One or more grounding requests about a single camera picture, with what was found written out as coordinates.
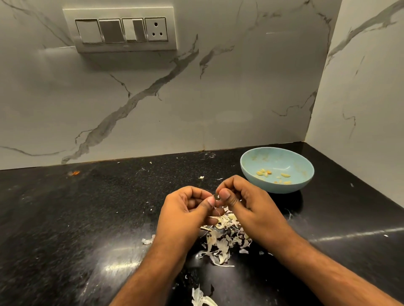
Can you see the person's right hand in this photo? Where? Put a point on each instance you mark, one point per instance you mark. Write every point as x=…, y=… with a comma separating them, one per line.
x=258, y=214

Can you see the person's left hand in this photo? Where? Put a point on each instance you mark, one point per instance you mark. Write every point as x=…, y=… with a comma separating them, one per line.
x=176, y=217

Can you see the person's right thumb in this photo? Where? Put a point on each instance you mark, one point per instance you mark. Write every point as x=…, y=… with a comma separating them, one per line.
x=229, y=201

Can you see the person's left thumb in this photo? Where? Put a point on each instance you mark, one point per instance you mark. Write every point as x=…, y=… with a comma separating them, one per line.
x=202, y=208

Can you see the person's left forearm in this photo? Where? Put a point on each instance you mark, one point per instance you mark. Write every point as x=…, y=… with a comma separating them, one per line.
x=151, y=277

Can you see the person's right forearm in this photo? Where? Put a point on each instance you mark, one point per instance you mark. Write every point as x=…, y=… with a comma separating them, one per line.
x=328, y=277

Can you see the pile of garlic peels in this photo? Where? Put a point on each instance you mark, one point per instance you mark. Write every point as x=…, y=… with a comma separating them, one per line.
x=222, y=244

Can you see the peeled garlic cloves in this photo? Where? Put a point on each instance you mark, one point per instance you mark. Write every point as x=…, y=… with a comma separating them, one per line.
x=285, y=175

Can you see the light blue bowl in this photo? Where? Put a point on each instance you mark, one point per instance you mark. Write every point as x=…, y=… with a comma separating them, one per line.
x=277, y=160

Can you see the small garlic peel piece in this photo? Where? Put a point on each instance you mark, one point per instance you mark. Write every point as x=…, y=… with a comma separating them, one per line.
x=147, y=240

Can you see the large white garlic peel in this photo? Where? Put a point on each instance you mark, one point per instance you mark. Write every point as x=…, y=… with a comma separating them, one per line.
x=198, y=299

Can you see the orange food scrap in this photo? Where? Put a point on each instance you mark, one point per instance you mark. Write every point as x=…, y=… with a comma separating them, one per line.
x=75, y=173

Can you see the white wall switch panel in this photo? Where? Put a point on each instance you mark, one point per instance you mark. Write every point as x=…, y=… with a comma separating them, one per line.
x=120, y=47

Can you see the white round-pin wall socket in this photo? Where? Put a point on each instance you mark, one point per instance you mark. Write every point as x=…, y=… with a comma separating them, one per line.
x=156, y=29

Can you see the white and grey rocker switch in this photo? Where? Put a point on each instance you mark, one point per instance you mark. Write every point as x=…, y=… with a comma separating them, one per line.
x=134, y=30

